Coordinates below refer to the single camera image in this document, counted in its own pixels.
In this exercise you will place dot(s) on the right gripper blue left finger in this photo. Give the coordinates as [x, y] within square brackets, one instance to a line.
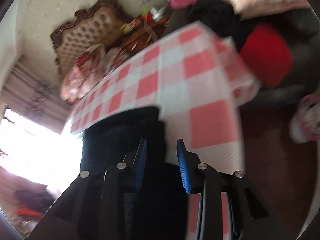
[135, 168]

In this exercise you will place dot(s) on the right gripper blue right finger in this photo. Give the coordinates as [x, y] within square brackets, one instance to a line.
[191, 169]

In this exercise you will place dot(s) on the black pants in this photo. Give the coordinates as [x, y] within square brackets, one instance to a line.
[142, 196]

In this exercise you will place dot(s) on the red white checkered tablecloth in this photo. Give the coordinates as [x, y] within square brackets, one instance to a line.
[196, 79]

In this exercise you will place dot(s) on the floral pink quilt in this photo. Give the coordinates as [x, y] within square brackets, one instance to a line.
[90, 68]

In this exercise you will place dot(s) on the pink white slipper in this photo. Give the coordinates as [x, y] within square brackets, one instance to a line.
[304, 125]

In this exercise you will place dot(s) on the pink patterned curtain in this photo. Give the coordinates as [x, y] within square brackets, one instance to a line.
[34, 99]

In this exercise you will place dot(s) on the dark wooden nightstand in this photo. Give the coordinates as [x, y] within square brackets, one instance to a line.
[144, 35]

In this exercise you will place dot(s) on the red cushion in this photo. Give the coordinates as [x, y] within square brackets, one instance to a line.
[267, 55]

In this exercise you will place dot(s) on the tufted tan headboard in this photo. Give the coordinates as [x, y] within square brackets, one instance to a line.
[101, 23]

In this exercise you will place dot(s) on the colourful cans on nightstand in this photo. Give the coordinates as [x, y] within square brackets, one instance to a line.
[135, 20]

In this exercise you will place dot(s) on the black leather armchair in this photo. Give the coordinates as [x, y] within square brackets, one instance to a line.
[299, 28]

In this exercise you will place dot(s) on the white charger with cable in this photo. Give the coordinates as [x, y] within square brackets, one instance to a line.
[153, 19]

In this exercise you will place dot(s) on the wall socket plate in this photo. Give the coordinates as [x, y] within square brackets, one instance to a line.
[143, 2]

